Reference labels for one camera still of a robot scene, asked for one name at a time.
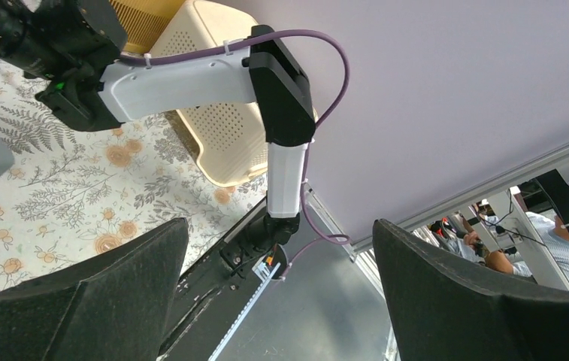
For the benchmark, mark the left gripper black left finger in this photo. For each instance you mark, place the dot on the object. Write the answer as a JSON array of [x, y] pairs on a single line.
[[113, 306]]

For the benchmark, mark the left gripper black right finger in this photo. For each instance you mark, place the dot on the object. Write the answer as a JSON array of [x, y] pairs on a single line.
[[443, 307]]

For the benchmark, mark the cream perforated plastic basket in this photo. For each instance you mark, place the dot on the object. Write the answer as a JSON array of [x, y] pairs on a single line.
[[226, 140]]

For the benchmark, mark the yellow slatted waste basket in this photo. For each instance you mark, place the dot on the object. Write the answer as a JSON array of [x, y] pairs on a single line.
[[144, 21]]

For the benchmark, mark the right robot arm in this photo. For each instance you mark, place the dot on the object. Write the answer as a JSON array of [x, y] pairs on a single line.
[[77, 47]]

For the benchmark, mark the floral patterned table mat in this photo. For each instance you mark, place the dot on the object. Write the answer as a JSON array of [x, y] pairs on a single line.
[[73, 195]]

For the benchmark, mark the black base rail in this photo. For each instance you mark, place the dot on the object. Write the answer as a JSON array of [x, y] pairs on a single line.
[[214, 295]]

